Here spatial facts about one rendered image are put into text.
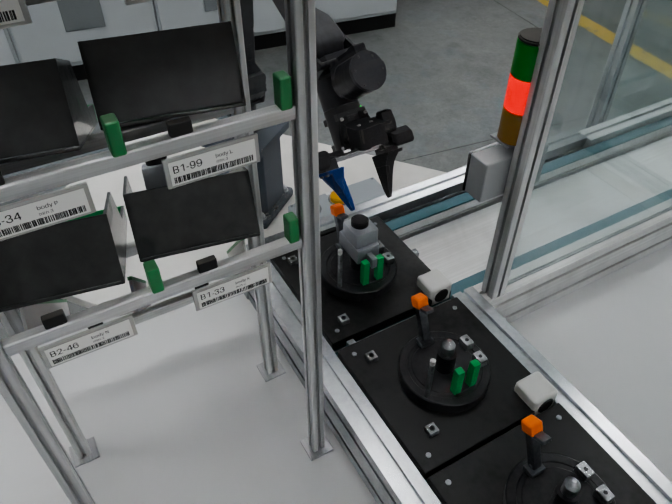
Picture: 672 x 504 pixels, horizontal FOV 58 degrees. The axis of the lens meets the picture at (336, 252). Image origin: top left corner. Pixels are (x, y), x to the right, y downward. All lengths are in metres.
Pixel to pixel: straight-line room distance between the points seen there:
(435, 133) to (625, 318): 2.22
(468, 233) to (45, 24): 3.10
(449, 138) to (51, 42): 2.30
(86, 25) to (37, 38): 0.28
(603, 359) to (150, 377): 0.81
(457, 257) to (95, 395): 0.71
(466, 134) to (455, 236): 2.12
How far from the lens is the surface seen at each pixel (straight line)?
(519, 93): 0.90
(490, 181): 0.95
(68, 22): 3.95
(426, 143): 3.27
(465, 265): 1.23
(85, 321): 0.63
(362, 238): 1.02
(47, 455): 0.76
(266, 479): 1.00
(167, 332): 1.20
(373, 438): 0.92
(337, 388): 0.96
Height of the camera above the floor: 1.75
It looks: 43 degrees down
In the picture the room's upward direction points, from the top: straight up
